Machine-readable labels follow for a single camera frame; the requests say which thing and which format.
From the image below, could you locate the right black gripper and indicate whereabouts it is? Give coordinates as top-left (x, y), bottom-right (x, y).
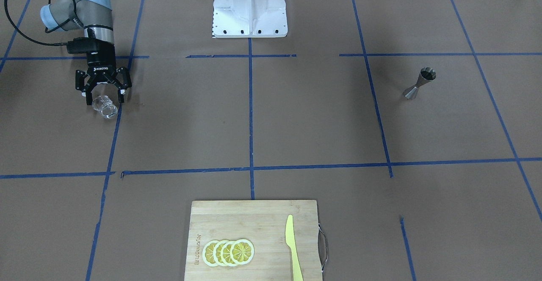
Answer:
top-left (75, 46), bottom-right (132, 106)

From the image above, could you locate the clear glass cup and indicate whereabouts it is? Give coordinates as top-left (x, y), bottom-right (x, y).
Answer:
top-left (92, 95), bottom-right (118, 119)

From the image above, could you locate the steel double jigger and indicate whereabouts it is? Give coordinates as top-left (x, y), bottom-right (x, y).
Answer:
top-left (402, 67), bottom-right (436, 100)

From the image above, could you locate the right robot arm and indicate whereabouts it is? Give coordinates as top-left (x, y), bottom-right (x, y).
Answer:
top-left (40, 0), bottom-right (132, 105)

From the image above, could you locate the lemon slice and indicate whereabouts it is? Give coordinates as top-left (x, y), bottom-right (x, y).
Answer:
top-left (219, 241), bottom-right (238, 267)
top-left (203, 240), bottom-right (219, 267)
top-left (230, 239), bottom-right (255, 265)
top-left (213, 240), bottom-right (229, 266)

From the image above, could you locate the bamboo cutting board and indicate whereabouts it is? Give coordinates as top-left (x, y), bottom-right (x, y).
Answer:
top-left (184, 200), bottom-right (323, 281)

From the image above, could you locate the yellow plastic knife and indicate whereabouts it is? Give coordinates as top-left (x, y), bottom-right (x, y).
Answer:
top-left (285, 214), bottom-right (304, 281)

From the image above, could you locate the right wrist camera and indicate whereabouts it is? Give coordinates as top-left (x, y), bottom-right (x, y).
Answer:
top-left (66, 37), bottom-right (99, 54)

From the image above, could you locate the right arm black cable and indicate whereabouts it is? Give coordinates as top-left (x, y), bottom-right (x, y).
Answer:
top-left (4, 0), bottom-right (83, 47)

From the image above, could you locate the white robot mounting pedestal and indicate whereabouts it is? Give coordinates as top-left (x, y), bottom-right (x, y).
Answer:
top-left (212, 0), bottom-right (288, 38)

